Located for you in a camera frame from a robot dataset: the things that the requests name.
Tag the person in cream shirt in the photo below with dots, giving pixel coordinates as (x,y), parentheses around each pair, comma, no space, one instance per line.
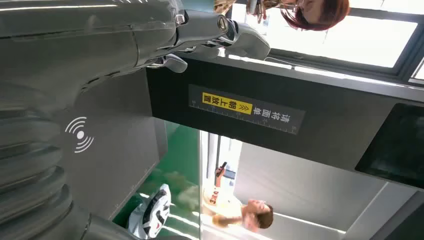
(232,212)

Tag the black inbound scanner machine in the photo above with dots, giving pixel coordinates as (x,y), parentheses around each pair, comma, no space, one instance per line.
(331,139)

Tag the person in patterned clothing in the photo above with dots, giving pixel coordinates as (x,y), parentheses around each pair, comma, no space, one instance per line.
(318,15)

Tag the grey mailer package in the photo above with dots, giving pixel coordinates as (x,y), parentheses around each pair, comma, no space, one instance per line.
(150,212)

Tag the dark window frame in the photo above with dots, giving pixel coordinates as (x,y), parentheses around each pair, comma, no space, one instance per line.
(407,59)

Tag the yellow and black label sticker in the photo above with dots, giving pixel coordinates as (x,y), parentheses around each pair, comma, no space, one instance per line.
(245,109)

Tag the black machine display screen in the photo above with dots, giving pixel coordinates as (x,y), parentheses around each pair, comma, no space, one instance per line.
(394,149)

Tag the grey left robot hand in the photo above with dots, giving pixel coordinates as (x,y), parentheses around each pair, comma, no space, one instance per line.
(82,39)

